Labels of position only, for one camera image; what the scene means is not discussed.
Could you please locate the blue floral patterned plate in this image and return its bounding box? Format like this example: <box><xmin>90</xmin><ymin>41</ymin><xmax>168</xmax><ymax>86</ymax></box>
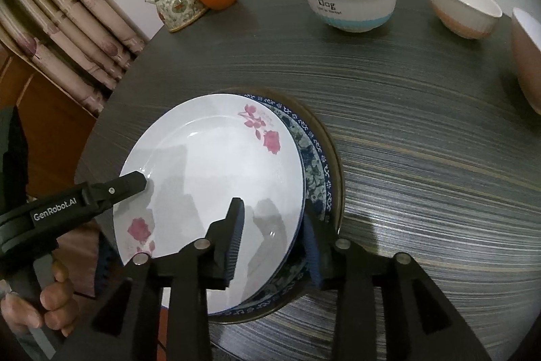
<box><xmin>209</xmin><ymin>86</ymin><xmax>345</xmax><ymax>324</ymax></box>

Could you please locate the white bowl with pink band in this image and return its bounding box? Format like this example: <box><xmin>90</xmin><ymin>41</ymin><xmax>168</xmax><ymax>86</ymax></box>
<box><xmin>429</xmin><ymin>0</ymin><xmax>503</xmax><ymax>40</ymax></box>

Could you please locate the beige patterned curtain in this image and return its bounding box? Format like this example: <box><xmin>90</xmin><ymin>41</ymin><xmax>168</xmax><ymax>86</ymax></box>
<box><xmin>1</xmin><ymin>0</ymin><xmax>146</xmax><ymax>115</ymax></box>

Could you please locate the pink bowl white inside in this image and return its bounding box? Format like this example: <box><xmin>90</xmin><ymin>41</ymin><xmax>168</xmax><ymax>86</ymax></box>
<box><xmin>511</xmin><ymin>7</ymin><xmax>541</xmax><ymax>114</ymax></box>

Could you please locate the white plate with pink roses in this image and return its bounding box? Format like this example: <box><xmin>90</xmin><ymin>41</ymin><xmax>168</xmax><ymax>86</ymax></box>
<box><xmin>113</xmin><ymin>93</ymin><xmax>305</xmax><ymax>316</ymax></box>

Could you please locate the person's left hand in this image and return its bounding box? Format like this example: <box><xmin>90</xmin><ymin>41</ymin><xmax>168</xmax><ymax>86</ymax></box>
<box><xmin>1</xmin><ymin>260</ymin><xmax>79</xmax><ymax>337</ymax></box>

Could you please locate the brown wooden cabinet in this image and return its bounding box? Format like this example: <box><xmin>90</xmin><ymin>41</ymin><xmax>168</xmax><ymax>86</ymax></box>
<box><xmin>1</xmin><ymin>47</ymin><xmax>96</xmax><ymax>198</ymax></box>

